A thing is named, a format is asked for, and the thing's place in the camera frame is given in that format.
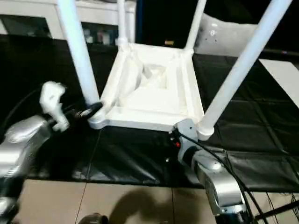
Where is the dark left robot foot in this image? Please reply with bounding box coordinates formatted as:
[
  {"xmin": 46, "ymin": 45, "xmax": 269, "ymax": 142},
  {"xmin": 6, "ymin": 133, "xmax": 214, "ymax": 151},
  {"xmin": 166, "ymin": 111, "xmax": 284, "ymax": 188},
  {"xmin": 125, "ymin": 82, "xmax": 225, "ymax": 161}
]
[{"xmin": 77, "ymin": 213, "xmax": 109, "ymax": 224}]

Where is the light grey cushion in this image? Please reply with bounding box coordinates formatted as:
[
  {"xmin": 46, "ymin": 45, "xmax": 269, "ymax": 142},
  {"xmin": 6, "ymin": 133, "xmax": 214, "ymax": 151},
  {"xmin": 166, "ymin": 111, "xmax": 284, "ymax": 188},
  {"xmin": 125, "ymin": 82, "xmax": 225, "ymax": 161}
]
[{"xmin": 195, "ymin": 13, "xmax": 264, "ymax": 57}]

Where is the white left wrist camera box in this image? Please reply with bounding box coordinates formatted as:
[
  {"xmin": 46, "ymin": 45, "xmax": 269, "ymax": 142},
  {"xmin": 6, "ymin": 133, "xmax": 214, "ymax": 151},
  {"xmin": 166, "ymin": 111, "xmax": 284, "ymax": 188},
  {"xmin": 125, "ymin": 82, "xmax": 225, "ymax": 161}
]
[{"xmin": 39, "ymin": 82, "xmax": 71, "ymax": 133}]

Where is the white plastic table leg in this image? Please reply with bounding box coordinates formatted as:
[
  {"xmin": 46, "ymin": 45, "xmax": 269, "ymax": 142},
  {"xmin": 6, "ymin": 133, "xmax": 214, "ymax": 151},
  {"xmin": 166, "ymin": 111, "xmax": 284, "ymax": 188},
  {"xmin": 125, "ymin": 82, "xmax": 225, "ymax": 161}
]
[
  {"xmin": 117, "ymin": 0, "xmax": 130, "ymax": 47},
  {"xmin": 184, "ymin": 0, "xmax": 207, "ymax": 54},
  {"xmin": 56, "ymin": 0, "xmax": 102, "ymax": 110},
  {"xmin": 196, "ymin": 0, "xmax": 294, "ymax": 140}
]

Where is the white flat board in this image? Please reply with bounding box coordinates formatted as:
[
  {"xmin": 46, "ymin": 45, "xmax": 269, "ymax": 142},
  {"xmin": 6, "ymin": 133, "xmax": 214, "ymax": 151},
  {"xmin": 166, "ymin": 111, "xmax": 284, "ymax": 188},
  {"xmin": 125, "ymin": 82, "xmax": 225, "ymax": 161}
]
[{"xmin": 259, "ymin": 58, "xmax": 299, "ymax": 109}]

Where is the black stand leg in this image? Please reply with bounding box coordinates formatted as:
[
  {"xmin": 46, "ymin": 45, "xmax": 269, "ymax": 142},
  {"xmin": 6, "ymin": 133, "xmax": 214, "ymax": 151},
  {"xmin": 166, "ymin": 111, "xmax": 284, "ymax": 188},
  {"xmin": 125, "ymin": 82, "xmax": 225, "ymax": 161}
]
[{"xmin": 257, "ymin": 200, "xmax": 299, "ymax": 221}]

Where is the black work mat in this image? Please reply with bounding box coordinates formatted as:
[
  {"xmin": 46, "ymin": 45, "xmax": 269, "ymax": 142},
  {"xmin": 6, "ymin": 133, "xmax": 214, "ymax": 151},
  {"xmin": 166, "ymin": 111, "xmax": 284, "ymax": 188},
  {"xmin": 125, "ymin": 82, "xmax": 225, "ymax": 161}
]
[{"xmin": 0, "ymin": 35, "xmax": 299, "ymax": 193}]

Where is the black cabinet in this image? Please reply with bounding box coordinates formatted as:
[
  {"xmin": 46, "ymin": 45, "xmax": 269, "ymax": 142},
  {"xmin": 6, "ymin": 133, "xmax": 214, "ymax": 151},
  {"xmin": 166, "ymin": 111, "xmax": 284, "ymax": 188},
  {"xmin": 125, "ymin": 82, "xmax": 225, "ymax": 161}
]
[{"xmin": 135, "ymin": 0, "xmax": 201, "ymax": 49}]

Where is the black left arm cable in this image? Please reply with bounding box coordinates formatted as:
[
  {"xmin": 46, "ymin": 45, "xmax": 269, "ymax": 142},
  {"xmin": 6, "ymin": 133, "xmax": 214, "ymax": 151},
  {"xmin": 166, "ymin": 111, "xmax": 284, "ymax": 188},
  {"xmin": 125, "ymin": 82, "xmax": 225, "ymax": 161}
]
[{"xmin": 0, "ymin": 86, "xmax": 45, "ymax": 136}]

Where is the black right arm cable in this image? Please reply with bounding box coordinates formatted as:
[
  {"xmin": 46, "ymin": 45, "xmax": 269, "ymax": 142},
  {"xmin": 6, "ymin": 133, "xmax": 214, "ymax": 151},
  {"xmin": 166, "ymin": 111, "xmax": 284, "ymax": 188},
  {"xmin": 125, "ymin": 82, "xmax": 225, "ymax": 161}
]
[{"xmin": 179, "ymin": 132, "xmax": 258, "ymax": 224}]

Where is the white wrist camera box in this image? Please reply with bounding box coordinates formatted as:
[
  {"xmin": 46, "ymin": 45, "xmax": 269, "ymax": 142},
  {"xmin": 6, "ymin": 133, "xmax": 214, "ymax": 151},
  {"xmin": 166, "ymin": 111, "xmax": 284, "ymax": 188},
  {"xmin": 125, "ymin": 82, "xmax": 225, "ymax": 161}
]
[
  {"xmin": 174, "ymin": 118, "xmax": 199, "ymax": 152},
  {"xmin": 39, "ymin": 82, "xmax": 71, "ymax": 133}
]

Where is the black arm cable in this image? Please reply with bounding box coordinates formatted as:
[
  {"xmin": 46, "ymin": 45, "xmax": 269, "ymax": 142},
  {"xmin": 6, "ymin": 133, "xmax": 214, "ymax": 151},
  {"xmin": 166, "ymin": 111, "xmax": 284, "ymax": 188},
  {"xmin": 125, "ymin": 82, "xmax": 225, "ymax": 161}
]
[
  {"xmin": 0, "ymin": 86, "xmax": 45, "ymax": 136},
  {"xmin": 179, "ymin": 132, "xmax": 258, "ymax": 224}
]

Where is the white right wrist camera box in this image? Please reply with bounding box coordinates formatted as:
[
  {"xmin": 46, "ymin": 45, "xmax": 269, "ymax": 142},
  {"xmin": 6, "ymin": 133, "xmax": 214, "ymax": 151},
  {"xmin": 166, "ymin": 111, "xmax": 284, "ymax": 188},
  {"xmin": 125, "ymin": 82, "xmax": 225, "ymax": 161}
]
[{"xmin": 174, "ymin": 118, "xmax": 199, "ymax": 152}]

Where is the white glass-door cabinet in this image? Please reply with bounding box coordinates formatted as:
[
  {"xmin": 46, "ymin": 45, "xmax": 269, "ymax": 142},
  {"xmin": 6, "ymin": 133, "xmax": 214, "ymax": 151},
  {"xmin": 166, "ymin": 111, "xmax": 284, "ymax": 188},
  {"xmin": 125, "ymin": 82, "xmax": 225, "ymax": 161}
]
[{"xmin": 0, "ymin": 0, "xmax": 137, "ymax": 46}]

